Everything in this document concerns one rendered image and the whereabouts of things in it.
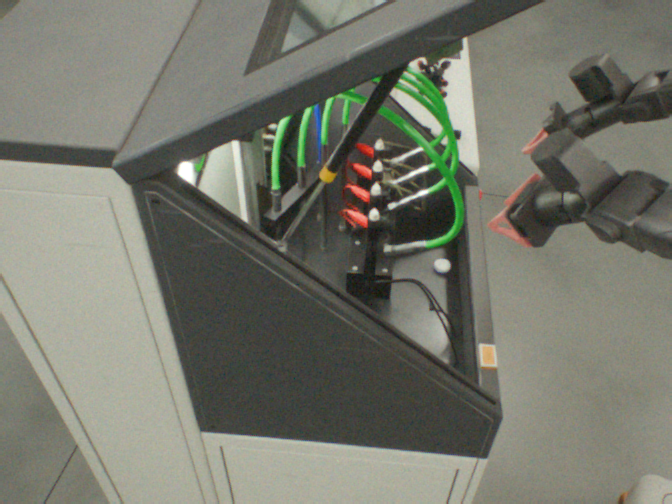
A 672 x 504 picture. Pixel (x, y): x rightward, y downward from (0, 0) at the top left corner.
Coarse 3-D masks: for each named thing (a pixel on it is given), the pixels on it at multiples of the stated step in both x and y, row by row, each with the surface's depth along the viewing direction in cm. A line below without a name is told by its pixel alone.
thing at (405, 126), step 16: (336, 96) 103; (352, 96) 101; (384, 112) 100; (272, 160) 120; (432, 160) 102; (272, 176) 123; (448, 176) 102; (272, 192) 126; (432, 240) 114; (448, 240) 111
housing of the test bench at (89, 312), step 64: (64, 0) 105; (128, 0) 106; (192, 0) 106; (0, 64) 91; (64, 64) 91; (128, 64) 92; (0, 128) 80; (64, 128) 80; (128, 128) 81; (0, 192) 85; (64, 192) 84; (128, 192) 83; (0, 256) 95; (64, 256) 93; (128, 256) 93; (64, 320) 105; (128, 320) 103; (64, 384) 119; (128, 384) 118; (128, 448) 136; (192, 448) 134
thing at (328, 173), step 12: (396, 72) 68; (384, 84) 70; (372, 96) 71; (384, 96) 71; (372, 108) 72; (360, 120) 74; (372, 120) 74; (348, 132) 76; (360, 132) 75; (348, 144) 76; (336, 156) 78; (324, 168) 80; (336, 168) 79; (324, 180) 81; (300, 216) 87
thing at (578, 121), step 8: (552, 104) 122; (584, 104) 118; (552, 112) 120; (560, 112) 121; (576, 112) 118; (584, 112) 117; (552, 120) 118; (560, 120) 120; (568, 120) 119; (576, 120) 118; (584, 120) 117; (592, 120) 116; (560, 128) 119; (568, 128) 119; (576, 128) 118; (584, 128) 117; (592, 128) 117; (584, 136) 119
